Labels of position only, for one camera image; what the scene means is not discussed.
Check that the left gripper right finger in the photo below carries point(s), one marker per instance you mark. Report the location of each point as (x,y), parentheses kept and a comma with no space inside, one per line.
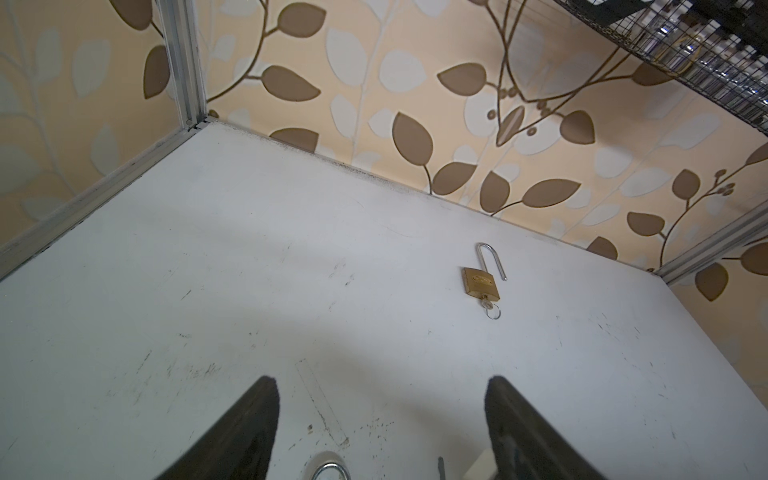
(524,444)

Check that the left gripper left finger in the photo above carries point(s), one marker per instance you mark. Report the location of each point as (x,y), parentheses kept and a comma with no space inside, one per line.
(239,445)

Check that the small silver key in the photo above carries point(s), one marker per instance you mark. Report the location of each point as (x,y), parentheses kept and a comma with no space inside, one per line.
(441,468)

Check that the small brass padlock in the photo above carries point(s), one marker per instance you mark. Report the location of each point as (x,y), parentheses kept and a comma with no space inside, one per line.
(331,470)

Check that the large brass padlock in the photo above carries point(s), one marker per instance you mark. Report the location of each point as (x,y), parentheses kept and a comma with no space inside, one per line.
(479,283)

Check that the silver key with ring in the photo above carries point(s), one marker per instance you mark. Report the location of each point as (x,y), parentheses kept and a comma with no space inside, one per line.
(492,310)

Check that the black socket set holder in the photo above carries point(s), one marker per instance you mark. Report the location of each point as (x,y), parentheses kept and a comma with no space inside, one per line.
(746,19)

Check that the back wire basket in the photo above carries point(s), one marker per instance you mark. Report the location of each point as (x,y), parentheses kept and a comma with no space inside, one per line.
(719,66)

